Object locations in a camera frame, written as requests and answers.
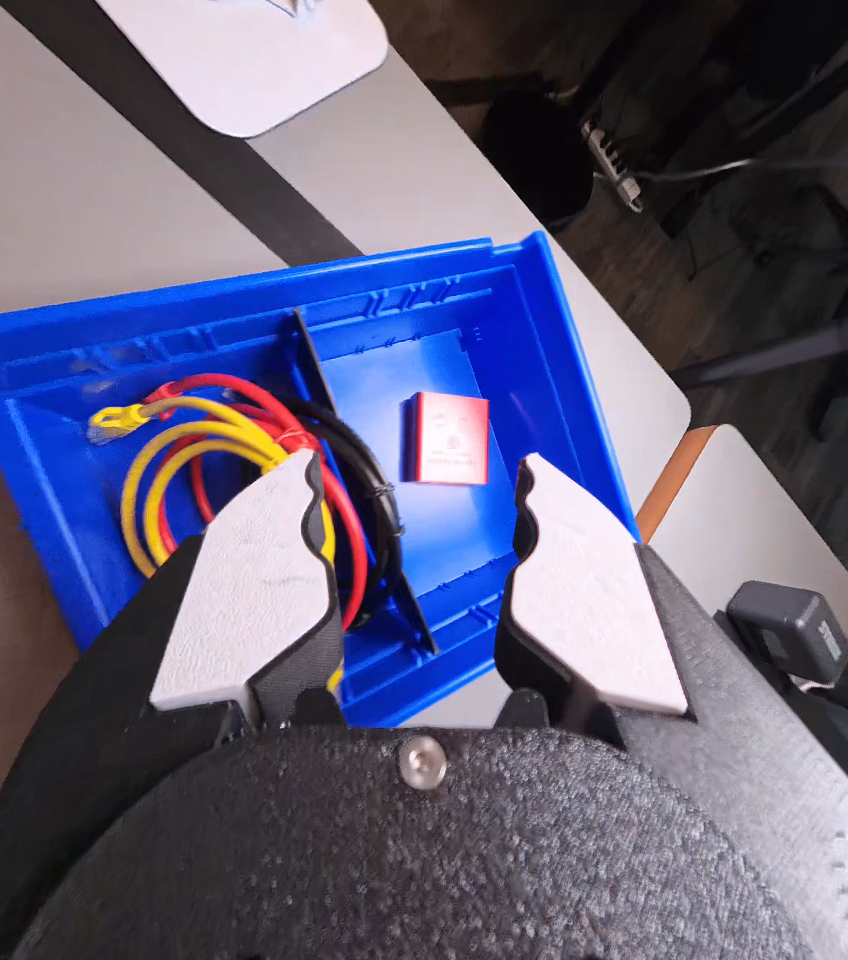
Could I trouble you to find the white power strip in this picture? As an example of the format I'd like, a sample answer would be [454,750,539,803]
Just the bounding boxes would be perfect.
[580,120,646,215]

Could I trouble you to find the red ethernet cable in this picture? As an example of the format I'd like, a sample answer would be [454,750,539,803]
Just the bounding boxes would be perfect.
[142,373,369,631]

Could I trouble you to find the yellow ethernet cable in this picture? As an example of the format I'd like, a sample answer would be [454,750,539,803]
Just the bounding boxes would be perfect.
[88,396,346,695]

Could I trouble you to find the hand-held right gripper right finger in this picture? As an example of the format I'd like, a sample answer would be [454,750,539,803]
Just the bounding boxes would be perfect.
[493,453,689,726]

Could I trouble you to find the grey action camera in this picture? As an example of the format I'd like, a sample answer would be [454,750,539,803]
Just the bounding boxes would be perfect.
[727,581,848,687]

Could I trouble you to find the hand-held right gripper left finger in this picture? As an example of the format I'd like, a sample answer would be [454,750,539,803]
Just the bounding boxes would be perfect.
[148,448,346,726]

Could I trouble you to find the red ethernet adapter box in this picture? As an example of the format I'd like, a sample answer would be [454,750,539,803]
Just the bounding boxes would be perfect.
[400,391,491,486]

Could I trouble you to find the black coiled cable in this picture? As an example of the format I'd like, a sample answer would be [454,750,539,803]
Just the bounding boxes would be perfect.
[244,397,404,627]

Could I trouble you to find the blue plastic bin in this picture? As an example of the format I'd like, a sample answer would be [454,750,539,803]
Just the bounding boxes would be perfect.
[0,231,643,729]

